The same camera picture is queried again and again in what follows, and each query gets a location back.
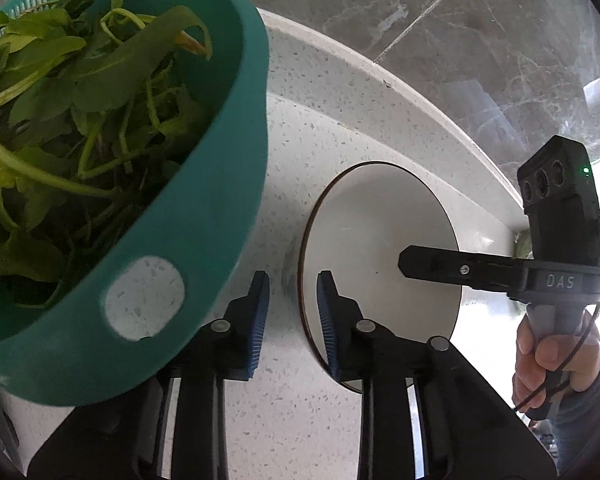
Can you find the greens in teal colander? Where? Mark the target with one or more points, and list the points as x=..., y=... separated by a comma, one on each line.
x=94, y=121

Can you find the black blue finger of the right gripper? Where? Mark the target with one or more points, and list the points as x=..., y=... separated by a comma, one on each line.
x=478, y=271

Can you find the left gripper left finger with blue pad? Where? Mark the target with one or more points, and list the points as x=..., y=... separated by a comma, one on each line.
x=247, y=318

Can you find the right hand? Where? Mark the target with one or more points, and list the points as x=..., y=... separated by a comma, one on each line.
x=534, y=360

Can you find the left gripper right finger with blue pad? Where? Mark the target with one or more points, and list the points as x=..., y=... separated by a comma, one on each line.
x=339, y=317

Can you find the large white bowl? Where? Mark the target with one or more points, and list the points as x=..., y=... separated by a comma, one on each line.
x=357, y=229

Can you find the right forearm grey sleeve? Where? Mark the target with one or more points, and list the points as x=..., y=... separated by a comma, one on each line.
x=575, y=424

